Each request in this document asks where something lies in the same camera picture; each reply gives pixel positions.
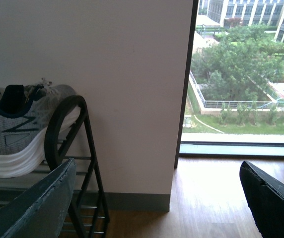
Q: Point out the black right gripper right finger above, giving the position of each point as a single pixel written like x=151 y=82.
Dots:
x=265 y=198

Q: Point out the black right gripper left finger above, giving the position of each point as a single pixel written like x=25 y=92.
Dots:
x=39 y=212

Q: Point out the grey knit sneaker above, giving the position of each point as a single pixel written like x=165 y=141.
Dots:
x=25 y=112

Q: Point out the black metal shoe rack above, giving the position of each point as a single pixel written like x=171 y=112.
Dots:
x=69 y=135

